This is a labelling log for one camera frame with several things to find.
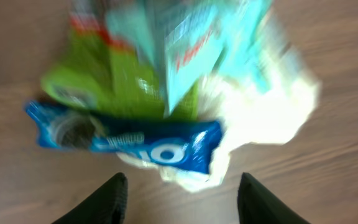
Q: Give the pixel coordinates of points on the beige paper pouch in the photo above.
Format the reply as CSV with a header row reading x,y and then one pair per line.
x,y
247,116

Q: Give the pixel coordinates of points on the blue Oreo cookie pack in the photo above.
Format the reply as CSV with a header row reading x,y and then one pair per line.
x,y
185,145

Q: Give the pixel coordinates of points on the green snack packet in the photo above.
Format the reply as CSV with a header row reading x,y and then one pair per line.
x,y
103,74

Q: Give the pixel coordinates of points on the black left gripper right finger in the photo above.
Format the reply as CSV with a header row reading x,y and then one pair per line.
x,y
257,205

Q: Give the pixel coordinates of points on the teal snack packet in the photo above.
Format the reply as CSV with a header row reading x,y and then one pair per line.
x,y
185,40

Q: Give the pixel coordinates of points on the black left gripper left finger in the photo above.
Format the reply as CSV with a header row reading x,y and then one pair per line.
x,y
106,205

